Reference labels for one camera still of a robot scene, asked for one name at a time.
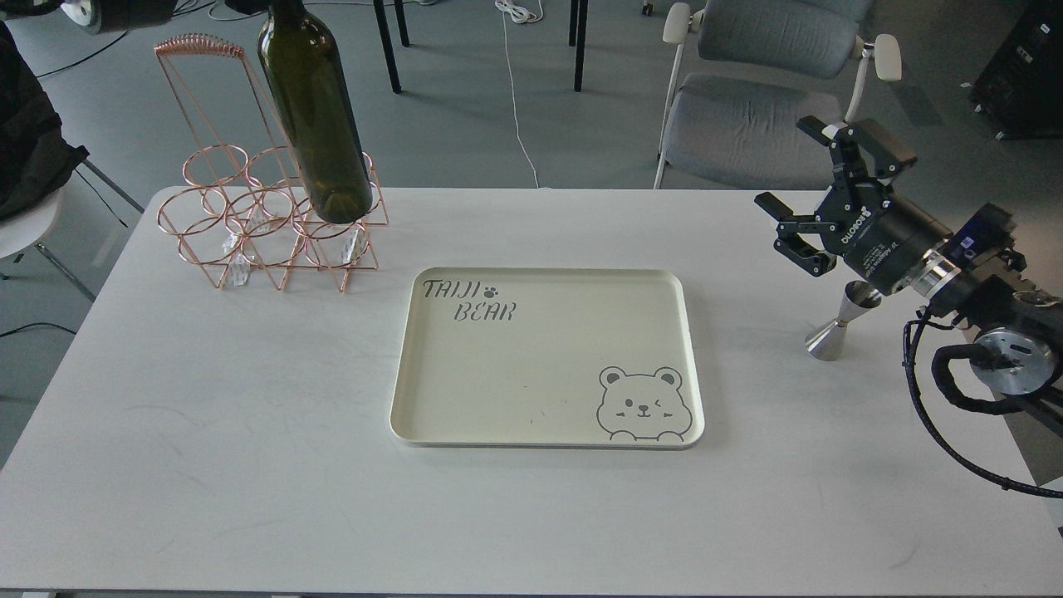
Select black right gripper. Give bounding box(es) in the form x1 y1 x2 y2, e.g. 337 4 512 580
754 116 952 296

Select silver metal jigger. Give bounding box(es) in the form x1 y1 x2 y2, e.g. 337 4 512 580
804 280 884 362

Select dark green wine bottle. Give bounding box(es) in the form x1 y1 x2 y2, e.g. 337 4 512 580
257 1 375 224

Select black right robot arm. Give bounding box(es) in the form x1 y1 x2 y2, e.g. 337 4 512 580
755 115 1062 499

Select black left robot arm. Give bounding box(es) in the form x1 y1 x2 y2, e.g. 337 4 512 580
1 1 186 35

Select grey office chair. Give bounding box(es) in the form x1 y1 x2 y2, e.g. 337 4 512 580
653 1 901 190

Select black cabinet on wheels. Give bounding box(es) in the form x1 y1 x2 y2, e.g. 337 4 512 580
969 1 1062 140

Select cream bear serving tray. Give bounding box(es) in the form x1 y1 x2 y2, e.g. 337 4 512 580
390 267 706 449

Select black table legs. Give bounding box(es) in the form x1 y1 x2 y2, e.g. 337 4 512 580
373 0 590 93

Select white chair with black cloth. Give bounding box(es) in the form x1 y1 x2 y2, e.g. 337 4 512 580
1 25 144 301

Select white floor cable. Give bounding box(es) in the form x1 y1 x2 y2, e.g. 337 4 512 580
495 0 546 189

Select rose gold wire bottle rack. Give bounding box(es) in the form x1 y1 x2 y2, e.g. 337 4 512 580
154 33 390 292

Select black floor cables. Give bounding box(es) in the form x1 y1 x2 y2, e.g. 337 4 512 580
37 0 250 78

